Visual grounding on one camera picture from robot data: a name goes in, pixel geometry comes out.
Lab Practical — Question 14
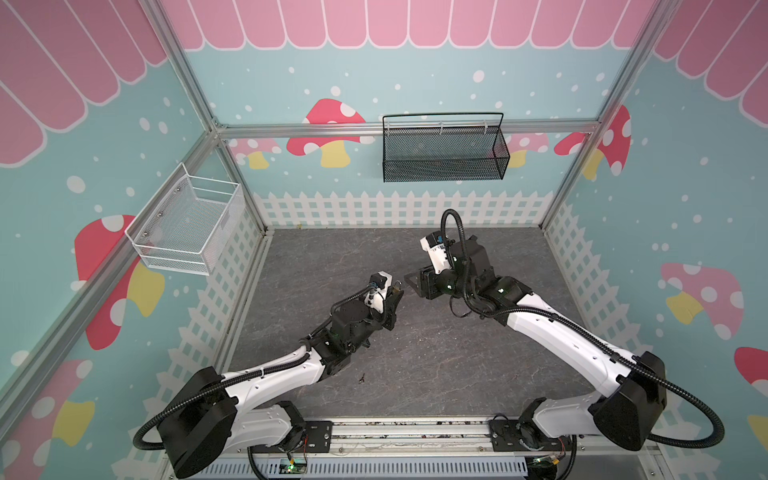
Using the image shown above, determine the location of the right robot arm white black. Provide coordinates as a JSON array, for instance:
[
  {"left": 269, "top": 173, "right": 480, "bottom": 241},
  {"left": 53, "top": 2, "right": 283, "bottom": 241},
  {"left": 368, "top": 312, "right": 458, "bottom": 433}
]
[{"left": 406, "top": 231, "right": 666, "bottom": 451}]

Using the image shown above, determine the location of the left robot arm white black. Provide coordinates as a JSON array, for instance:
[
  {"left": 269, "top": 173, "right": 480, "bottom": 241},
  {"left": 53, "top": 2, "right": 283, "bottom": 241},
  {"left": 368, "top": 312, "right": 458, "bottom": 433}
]
[{"left": 133, "top": 272, "right": 404, "bottom": 479}]

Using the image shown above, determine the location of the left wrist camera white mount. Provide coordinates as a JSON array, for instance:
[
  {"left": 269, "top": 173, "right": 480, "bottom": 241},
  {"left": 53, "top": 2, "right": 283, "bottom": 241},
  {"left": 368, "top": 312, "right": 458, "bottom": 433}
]
[{"left": 364, "top": 271, "right": 392, "bottom": 314}]

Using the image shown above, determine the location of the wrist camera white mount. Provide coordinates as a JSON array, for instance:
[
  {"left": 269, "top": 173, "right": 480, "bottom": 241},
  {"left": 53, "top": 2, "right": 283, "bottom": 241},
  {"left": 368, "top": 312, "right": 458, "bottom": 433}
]
[
  {"left": 364, "top": 271, "right": 392, "bottom": 314},
  {"left": 420, "top": 231, "right": 452, "bottom": 274}
]

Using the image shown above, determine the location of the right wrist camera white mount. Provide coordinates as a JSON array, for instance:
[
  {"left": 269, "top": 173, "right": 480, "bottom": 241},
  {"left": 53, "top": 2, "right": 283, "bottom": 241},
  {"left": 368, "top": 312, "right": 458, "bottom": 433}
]
[{"left": 420, "top": 231, "right": 452, "bottom": 274}]

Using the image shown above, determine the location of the black mesh wall basket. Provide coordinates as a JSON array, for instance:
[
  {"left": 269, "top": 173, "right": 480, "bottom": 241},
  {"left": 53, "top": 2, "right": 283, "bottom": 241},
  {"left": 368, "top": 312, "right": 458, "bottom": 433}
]
[{"left": 381, "top": 112, "right": 511, "bottom": 183}]

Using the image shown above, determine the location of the grey vented cable duct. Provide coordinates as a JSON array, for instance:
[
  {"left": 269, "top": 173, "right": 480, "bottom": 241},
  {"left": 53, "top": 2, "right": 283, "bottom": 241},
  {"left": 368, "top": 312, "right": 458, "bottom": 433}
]
[{"left": 179, "top": 458, "right": 529, "bottom": 480}]

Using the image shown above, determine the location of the white mesh wall basket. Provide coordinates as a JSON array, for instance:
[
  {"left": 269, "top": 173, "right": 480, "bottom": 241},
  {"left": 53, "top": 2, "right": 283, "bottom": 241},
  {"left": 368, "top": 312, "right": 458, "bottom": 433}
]
[{"left": 125, "top": 164, "right": 245, "bottom": 276}]

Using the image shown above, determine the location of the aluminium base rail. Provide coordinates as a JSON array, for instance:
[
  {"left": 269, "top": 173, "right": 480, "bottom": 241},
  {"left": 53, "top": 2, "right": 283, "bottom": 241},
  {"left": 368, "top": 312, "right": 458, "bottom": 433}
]
[{"left": 161, "top": 415, "right": 661, "bottom": 463}]

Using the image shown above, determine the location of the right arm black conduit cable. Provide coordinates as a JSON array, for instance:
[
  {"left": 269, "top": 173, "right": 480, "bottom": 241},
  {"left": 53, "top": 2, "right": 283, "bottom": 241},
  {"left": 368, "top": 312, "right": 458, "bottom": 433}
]
[{"left": 439, "top": 208, "right": 726, "bottom": 449}]

